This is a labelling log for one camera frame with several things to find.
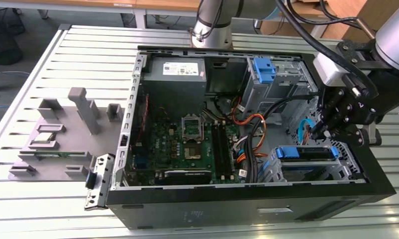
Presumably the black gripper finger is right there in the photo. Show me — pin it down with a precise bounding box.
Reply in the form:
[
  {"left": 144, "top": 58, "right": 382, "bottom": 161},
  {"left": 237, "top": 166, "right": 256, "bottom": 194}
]
[
  {"left": 324, "top": 121, "right": 371, "bottom": 150},
  {"left": 311, "top": 87, "right": 352, "bottom": 139}
]

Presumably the orange red power wire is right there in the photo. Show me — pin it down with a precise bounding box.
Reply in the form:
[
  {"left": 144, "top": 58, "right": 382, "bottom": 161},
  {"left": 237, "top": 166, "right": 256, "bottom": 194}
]
[{"left": 303, "top": 123, "right": 319, "bottom": 145}]

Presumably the blue data wire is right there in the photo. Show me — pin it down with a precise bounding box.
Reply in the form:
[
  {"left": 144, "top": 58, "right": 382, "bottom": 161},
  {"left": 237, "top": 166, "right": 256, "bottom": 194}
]
[{"left": 298, "top": 118, "right": 319, "bottom": 145}]

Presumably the hard disk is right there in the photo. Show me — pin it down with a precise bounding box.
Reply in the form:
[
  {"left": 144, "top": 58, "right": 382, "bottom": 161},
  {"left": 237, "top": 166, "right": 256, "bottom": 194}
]
[{"left": 257, "top": 145, "right": 342, "bottom": 184}]

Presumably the metal disk bay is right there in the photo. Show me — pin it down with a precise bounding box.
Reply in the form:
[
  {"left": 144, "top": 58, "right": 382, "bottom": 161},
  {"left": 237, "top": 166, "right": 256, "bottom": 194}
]
[{"left": 268, "top": 144, "right": 359, "bottom": 185}]

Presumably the metal drive cage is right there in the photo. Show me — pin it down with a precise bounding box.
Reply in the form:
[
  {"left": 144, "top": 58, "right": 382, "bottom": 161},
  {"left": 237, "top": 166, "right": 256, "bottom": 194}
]
[{"left": 241, "top": 56, "right": 319, "bottom": 122}]

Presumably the black RAM slot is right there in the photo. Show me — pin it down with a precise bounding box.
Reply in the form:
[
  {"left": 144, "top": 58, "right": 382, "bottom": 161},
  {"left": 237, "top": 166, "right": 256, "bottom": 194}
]
[
  {"left": 220, "top": 119, "right": 235, "bottom": 180},
  {"left": 211, "top": 119, "right": 224, "bottom": 180}
]

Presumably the wooden panel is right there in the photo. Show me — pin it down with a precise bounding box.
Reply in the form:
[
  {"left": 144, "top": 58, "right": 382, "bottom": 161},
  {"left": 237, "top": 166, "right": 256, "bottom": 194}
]
[{"left": 324, "top": 0, "right": 399, "bottom": 43}]

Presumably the wooden top desk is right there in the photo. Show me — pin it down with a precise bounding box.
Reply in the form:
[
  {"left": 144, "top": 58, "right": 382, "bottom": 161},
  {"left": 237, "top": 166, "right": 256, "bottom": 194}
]
[
  {"left": 252, "top": 0, "right": 338, "bottom": 38},
  {"left": 0, "top": 0, "right": 201, "bottom": 29}
]

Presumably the metal socket cover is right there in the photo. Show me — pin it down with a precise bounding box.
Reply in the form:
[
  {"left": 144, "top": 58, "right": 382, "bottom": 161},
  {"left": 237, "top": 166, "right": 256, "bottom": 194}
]
[{"left": 180, "top": 114, "right": 207, "bottom": 144}]

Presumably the CPU socket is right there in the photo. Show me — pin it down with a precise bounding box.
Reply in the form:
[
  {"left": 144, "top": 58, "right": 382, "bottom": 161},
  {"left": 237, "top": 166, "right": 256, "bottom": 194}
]
[{"left": 183, "top": 143, "right": 205, "bottom": 160}]

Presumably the black PC case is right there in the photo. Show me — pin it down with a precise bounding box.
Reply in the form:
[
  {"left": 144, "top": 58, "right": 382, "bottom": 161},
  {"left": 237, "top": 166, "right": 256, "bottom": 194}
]
[{"left": 83, "top": 44, "right": 398, "bottom": 231}]

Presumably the grey power supply unit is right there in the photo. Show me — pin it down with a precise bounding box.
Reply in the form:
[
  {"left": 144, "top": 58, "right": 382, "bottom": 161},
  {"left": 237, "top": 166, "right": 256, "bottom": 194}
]
[{"left": 141, "top": 55, "right": 208, "bottom": 118}]

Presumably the black graphics card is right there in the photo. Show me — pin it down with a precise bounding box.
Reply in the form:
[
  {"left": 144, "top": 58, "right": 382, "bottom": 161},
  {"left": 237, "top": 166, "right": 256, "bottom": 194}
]
[{"left": 153, "top": 169, "right": 212, "bottom": 185}]

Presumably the green motherboard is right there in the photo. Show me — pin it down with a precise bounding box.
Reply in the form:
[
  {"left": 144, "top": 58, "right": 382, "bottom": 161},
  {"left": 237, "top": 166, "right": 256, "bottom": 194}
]
[{"left": 124, "top": 119, "right": 249, "bottom": 186}]

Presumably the grey parts rack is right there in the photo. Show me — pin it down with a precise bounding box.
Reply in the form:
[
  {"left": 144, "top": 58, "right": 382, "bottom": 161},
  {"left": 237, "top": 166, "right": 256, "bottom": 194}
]
[{"left": 8, "top": 87, "right": 127, "bottom": 181}]

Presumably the green RAM stick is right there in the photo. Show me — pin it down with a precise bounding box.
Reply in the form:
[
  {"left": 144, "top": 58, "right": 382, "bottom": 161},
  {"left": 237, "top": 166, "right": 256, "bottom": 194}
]
[{"left": 35, "top": 152, "right": 87, "bottom": 158}]

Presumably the silver CPU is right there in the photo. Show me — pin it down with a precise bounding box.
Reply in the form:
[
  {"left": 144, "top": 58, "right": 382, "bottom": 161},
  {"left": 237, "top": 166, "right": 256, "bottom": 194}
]
[{"left": 32, "top": 131, "right": 56, "bottom": 143}]

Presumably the black mesh bin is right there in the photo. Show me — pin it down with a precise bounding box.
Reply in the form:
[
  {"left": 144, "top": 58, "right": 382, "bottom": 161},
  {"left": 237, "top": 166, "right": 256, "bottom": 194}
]
[{"left": 0, "top": 7, "right": 24, "bottom": 66}]

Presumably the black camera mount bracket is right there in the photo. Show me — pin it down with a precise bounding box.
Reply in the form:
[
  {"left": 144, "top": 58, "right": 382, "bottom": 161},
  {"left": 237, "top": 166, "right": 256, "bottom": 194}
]
[{"left": 335, "top": 39, "right": 391, "bottom": 73}]

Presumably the orange yellow power wire bundle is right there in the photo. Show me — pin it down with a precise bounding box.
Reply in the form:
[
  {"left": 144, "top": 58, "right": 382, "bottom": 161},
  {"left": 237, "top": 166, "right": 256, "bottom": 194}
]
[{"left": 231, "top": 96, "right": 272, "bottom": 175}]

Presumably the red black twisted wire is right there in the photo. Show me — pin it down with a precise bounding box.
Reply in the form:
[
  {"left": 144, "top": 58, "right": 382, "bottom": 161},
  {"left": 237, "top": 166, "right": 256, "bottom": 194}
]
[{"left": 135, "top": 94, "right": 151, "bottom": 147}]

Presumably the grey metal card bracket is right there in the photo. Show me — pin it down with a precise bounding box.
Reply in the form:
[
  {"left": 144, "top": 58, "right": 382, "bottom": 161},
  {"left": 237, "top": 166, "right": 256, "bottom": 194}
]
[{"left": 84, "top": 153, "right": 117, "bottom": 211}]

